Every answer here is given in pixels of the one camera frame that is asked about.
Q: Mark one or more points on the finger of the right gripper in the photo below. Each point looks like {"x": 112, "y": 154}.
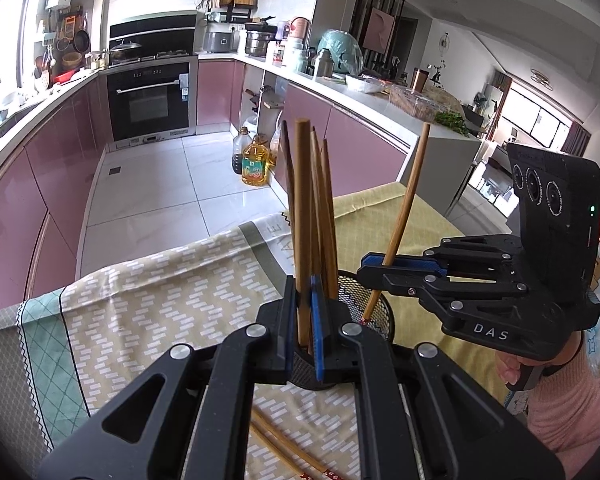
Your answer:
{"x": 435, "y": 292}
{"x": 430, "y": 254}

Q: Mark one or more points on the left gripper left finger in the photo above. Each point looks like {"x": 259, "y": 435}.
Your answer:
{"x": 186, "y": 416}

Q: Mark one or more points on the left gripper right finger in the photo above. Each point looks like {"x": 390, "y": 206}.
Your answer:
{"x": 420, "y": 415}

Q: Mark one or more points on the pink sleeve right forearm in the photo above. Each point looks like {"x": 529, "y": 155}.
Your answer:
{"x": 564, "y": 410}

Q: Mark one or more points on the person right hand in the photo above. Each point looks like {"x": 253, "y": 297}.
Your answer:
{"x": 509, "y": 367}

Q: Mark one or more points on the black mesh utensil holder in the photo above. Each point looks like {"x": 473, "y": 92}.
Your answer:
{"x": 355, "y": 296}

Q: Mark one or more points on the patterned table cloth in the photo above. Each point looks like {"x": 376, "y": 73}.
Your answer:
{"x": 67, "y": 353}

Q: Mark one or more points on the yellow oil bottle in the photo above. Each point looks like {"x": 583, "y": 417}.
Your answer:
{"x": 255, "y": 162}

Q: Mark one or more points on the teal covered appliance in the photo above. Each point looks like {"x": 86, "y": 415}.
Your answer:
{"x": 346, "y": 54}

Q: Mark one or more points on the dark oil bottle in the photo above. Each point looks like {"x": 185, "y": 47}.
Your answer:
{"x": 240, "y": 144}

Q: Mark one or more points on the pink thermos jug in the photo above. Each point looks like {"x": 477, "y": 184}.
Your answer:
{"x": 299, "y": 28}

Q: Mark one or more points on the steel pot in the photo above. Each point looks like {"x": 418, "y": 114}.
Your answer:
{"x": 257, "y": 42}

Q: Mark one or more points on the black built-in oven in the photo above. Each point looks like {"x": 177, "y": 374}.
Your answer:
{"x": 153, "y": 100}

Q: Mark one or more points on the silver rice cooker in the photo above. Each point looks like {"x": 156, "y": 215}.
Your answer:
{"x": 219, "y": 42}

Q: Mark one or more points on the black wok on stove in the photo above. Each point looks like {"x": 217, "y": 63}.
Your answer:
{"x": 127, "y": 50}

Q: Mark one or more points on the black range hood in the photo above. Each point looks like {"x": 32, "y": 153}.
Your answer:
{"x": 155, "y": 33}

